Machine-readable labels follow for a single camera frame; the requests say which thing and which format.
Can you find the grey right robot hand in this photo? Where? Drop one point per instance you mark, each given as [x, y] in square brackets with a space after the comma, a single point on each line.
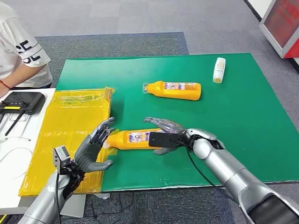
[165, 139]

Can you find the small white bottle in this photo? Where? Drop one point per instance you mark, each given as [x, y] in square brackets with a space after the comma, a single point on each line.
[219, 69]

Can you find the yellow plastic-wrapped flat box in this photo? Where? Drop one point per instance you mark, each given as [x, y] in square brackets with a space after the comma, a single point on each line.
[67, 123]

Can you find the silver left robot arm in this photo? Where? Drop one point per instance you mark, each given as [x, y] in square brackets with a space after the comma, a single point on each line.
[44, 204]

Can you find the grey flat panel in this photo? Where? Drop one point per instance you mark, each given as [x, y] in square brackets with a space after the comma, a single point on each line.
[75, 207]

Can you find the black router with antennas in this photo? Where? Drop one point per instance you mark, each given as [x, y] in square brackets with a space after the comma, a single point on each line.
[23, 100]

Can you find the person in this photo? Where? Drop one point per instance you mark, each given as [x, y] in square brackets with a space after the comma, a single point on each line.
[16, 55]

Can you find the white board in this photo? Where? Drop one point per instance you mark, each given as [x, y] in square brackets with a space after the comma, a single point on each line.
[13, 167]

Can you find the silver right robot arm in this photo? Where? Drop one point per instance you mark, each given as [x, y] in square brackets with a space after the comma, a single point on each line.
[233, 173]

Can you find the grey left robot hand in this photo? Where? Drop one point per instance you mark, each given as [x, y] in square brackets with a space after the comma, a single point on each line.
[87, 153]

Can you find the green table mat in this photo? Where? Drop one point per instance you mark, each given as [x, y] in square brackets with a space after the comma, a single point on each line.
[210, 130]

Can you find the red and white cabinet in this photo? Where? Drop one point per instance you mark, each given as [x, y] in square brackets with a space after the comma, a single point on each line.
[280, 24]

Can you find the orange bottle with clear cap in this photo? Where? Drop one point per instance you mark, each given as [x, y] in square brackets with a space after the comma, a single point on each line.
[124, 140]
[177, 92]

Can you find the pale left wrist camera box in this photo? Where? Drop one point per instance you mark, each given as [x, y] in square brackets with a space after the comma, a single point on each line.
[61, 156]

